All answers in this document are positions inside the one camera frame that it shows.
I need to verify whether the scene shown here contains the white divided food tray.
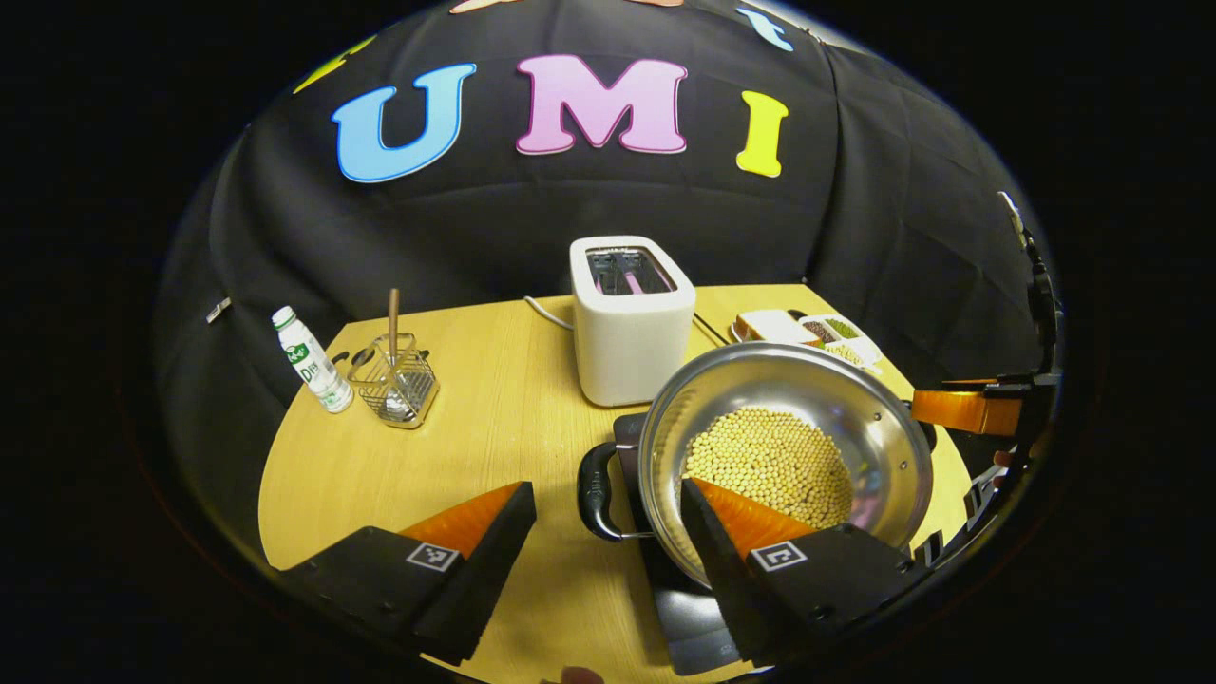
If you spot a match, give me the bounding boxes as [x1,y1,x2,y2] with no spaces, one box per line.
[796,313,884,373]

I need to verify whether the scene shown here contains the stainless steel pot black handles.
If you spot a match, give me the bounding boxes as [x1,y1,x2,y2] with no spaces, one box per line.
[577,342,938,590]

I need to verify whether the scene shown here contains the black backdrop cloth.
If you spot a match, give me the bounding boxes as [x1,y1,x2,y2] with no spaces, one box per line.
[152,0,1055,552]

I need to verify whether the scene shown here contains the wire mesh basket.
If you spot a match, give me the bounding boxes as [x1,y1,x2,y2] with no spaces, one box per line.
[334,332,440,430]

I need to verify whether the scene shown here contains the white toaster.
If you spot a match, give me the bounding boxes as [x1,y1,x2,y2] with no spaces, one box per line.
[570,236,697,408]

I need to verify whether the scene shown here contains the pile of soybeans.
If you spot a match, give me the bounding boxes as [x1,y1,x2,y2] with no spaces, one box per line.
[682,407,854,531]

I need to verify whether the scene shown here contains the white toaster cable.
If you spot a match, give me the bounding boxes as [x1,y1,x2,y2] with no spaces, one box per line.
[524,294,577,333]

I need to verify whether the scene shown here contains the white drink bottle green label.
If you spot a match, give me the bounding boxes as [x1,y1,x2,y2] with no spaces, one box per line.
[272,306,354,414]

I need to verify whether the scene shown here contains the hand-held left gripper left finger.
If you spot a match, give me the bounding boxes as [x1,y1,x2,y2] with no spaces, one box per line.
[280,481,538,666]

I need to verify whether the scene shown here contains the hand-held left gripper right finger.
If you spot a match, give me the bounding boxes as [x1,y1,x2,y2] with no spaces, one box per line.
[679,477,918,666]

